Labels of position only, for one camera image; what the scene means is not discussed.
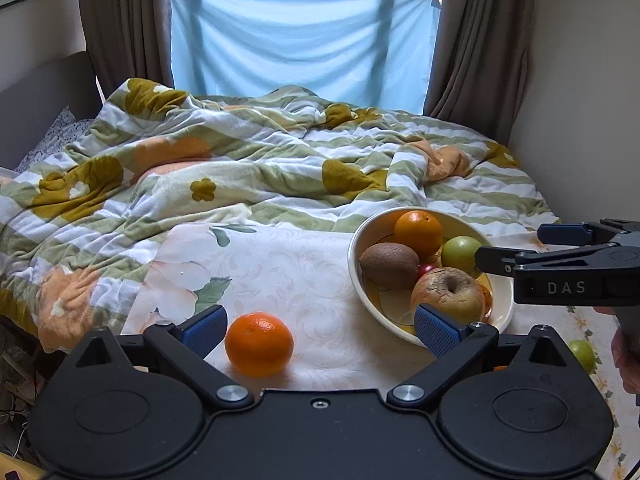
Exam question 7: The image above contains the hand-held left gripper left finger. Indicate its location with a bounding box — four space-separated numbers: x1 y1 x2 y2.
65 304 256 410

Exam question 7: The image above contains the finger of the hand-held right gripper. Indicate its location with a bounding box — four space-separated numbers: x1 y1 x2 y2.
475 242 627 277
537 218 640 247

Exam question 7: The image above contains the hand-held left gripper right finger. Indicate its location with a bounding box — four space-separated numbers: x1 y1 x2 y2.
386 303 577 408

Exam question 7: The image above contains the large green apple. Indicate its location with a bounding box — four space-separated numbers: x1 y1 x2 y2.
440 235 484 276

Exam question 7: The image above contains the wrinkled yellow apple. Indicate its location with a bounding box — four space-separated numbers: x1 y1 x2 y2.
410 267 486 327

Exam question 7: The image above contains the cream ceramic bowl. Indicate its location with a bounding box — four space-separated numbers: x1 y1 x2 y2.
348 206 516 349

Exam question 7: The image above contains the dark orange tangerine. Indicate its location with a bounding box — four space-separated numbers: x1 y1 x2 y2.
224 312 295 379

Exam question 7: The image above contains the brown kiwi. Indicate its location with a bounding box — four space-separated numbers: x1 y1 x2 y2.
359 242 420 290

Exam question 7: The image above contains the large bright orange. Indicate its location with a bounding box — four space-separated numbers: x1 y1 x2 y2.
393 210 445 259

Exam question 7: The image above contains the person's right hand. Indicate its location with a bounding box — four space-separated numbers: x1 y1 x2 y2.
595 306 640 395

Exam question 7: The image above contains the small green apple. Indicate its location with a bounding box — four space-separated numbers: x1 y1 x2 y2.
568 339 597 374

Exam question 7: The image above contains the floral tablecloth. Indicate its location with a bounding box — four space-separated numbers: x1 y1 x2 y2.
120 222 640 480

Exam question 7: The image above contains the striped floral blanket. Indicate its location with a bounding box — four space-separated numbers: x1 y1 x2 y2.
0 77 562 354

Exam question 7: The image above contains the brown curtain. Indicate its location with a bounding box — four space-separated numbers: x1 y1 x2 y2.
424 0 539 145
75 0 177 100

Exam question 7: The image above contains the patterned grey pillow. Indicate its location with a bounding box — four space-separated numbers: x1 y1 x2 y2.
14 106 97 175

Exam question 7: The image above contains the grey headboard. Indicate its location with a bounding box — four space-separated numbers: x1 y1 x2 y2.
0 50 107 172

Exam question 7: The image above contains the light blue window cloth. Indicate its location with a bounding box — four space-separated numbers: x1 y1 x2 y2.
170 0 442 112

